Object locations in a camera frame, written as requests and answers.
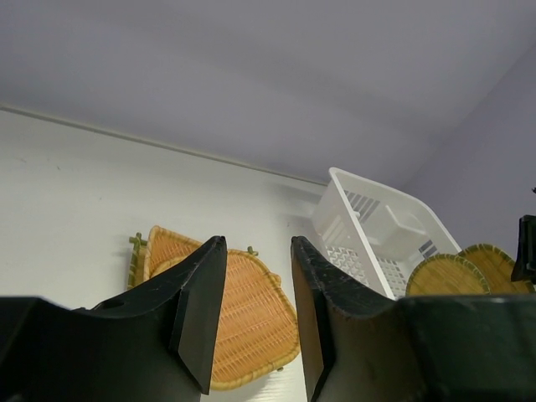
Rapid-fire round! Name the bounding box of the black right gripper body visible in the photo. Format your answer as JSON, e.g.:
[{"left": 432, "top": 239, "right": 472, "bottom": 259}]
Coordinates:
[{"left": 511, "top": 214, "right": 535, "bottom": 281}]

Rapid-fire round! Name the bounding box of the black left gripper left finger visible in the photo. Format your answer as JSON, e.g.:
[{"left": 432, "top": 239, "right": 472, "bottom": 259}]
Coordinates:
[{"left": 75, "top": 234, "right": 228, "bottom": 402}]

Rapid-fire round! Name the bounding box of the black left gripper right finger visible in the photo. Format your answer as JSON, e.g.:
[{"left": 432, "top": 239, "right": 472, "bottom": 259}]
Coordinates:
[{"left": 291, "top": 236, "right": 419, "bottom": 401}]

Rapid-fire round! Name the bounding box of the square woven bamboo plate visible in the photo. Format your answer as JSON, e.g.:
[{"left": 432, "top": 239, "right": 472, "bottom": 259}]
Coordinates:
[{"left": 127, "top": 234, "right": 286, "bottom": 374}]

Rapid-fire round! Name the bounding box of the white plastic dish rack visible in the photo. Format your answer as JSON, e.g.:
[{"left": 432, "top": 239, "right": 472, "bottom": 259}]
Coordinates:
[{"left": 312, "top": 167, "right": 461, "bottom": 299}]

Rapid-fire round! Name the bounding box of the yellow woven fan plate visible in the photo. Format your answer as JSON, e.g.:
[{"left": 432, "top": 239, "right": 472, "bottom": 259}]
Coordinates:
[{"left": 458, "top": 244, "right": 535, "bottom": 294}]

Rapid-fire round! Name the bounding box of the round yellow green-rimmed plate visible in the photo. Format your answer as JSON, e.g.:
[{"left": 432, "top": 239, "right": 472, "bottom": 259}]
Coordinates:
[{"left": 405, "top": 254, "right": 491, "bottom": 296}]

